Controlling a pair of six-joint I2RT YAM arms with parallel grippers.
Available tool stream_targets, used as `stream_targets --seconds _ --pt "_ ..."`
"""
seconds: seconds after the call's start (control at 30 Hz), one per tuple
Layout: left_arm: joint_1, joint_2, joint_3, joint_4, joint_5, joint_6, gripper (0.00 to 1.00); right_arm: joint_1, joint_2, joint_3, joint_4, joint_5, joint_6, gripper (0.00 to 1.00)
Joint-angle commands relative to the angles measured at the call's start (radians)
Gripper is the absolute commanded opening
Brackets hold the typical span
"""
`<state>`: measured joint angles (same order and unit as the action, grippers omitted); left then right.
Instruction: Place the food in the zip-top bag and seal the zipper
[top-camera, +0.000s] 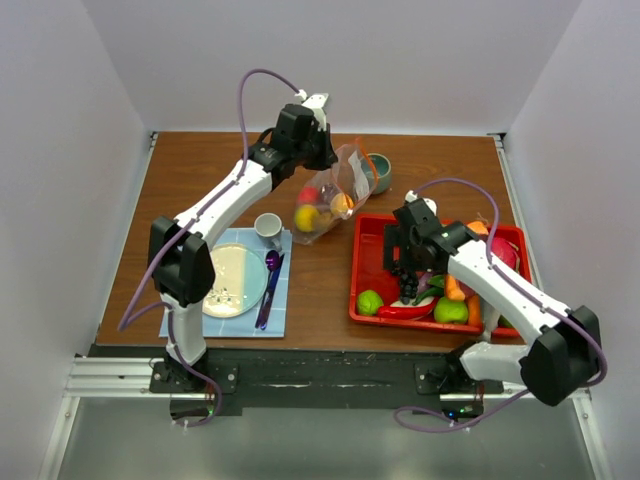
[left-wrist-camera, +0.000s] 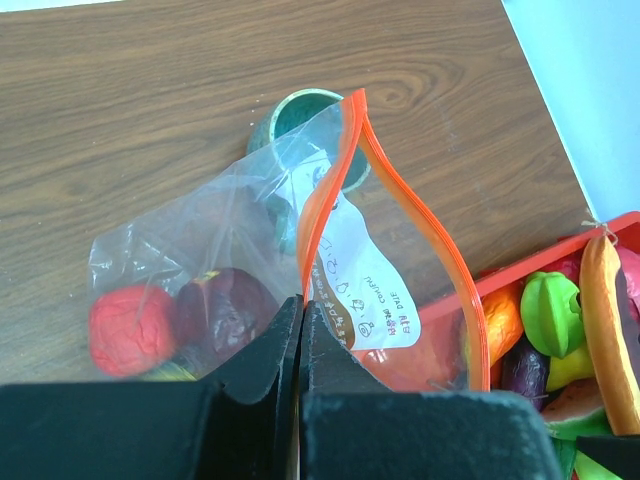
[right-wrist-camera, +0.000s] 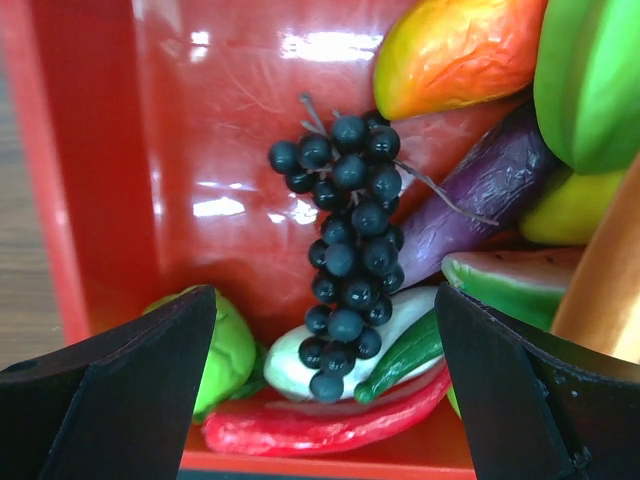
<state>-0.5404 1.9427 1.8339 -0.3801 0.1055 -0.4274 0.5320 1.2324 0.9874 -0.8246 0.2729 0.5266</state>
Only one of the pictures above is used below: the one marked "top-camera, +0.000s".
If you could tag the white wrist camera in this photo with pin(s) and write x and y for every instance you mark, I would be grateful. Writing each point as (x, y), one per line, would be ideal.
(412, 196)
(316, 103)

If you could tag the red plastic tray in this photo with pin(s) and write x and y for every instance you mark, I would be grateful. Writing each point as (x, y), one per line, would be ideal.
(386, 295)

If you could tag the black grape bunch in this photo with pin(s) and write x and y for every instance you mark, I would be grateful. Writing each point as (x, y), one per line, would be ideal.
(408, 284)

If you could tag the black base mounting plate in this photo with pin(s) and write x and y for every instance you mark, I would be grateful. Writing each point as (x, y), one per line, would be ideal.
(227, 381)

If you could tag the grey small cup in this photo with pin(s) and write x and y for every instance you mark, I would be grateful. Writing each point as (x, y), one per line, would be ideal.
(268, 227)

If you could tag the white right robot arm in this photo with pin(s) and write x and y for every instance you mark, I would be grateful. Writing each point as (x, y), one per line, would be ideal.
(561, 351)

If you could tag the red chili pepper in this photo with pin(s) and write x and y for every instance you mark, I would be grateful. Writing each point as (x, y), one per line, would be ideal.
(408, 312)

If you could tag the orange toy fruit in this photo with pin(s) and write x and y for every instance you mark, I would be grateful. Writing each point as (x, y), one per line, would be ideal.
(342, 206)

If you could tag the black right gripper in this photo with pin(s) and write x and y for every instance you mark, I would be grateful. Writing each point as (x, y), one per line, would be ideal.
(393, 237)

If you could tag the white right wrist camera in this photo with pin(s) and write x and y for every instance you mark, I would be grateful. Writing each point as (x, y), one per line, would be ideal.
(412, 196)

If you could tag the red raspberry toy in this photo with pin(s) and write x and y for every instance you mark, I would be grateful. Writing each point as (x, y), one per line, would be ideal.
(309, 195)

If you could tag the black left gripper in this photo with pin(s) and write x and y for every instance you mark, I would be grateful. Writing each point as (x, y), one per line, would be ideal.
(328, 157)

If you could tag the cream and blue plate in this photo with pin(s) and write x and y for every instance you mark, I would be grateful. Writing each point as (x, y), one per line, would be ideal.
(240, 281)

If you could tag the purple eggplant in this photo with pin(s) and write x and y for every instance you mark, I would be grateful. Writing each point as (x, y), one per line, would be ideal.
(424, 282)

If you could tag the purple spoon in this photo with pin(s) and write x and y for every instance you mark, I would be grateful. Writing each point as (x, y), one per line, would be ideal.
(273, 262)

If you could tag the green pepper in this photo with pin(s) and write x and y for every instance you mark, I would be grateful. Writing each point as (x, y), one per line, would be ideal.
(436, 289)

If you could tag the pink dragon fruit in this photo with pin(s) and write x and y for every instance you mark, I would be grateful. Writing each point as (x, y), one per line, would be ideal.
(506, 252)

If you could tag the teal ceramic mug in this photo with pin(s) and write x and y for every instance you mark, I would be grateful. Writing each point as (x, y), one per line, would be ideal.
(378, 168)

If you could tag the brown kiwi fruit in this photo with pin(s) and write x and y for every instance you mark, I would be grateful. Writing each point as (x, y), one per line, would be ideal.
(324, 220)

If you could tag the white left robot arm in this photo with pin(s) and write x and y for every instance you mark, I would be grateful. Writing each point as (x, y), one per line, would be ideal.
(179, 248)

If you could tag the blue checked placemat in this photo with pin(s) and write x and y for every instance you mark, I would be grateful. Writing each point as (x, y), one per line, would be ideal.
(243, 326)

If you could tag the clear orange zip top bag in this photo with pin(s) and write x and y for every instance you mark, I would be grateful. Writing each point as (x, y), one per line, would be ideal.
(348, 174)

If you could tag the green apple right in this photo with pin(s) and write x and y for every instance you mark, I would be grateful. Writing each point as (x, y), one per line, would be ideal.
(449, 311)

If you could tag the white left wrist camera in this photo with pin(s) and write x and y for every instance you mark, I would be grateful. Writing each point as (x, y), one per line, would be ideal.
(316, 103)

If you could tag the orange carrot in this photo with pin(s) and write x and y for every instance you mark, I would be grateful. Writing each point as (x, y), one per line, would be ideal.
(479, 228)

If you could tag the green lime left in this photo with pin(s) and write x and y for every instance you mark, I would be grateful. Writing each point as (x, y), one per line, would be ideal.
(368, 303)

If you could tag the blue knife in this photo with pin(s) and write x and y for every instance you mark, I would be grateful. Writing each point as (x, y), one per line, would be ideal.
(273, 285)

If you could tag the yellow lemon toy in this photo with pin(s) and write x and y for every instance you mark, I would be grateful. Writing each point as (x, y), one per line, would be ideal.
(305, 218)

